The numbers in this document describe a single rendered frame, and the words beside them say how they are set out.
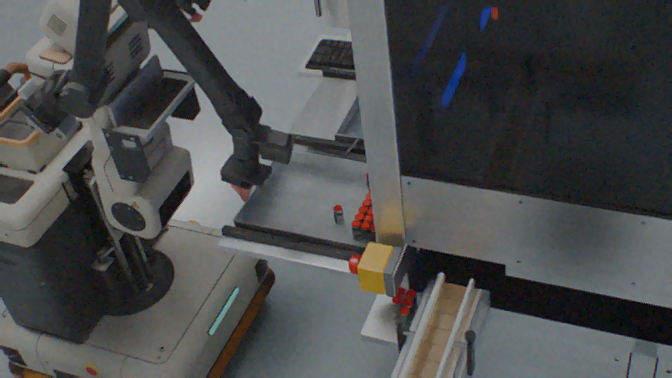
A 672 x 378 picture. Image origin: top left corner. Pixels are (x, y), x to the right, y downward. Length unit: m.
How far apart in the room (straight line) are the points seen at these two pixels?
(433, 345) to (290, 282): 1.45
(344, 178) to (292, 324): 0.97
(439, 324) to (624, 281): 0.35
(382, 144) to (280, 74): 2.48
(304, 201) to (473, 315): 0.54
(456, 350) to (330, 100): 0.91
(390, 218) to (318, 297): 1.35
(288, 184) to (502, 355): 0.64
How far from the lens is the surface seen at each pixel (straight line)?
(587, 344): 1.88
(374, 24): 1.47
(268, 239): 2.01
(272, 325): 3.02
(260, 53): 4.24
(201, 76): 1.79
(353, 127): 2.29
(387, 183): 1.68
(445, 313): 1.78
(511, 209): 1.64
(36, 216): 2.48
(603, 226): 1.62
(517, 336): 1.91
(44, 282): 2.60
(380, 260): 1.74
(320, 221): 2.05
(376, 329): 1.83
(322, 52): 2.67
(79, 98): 1.95
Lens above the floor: 2.31
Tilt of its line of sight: 43 degrees down
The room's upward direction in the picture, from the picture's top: 9 degrees counter-clockwise
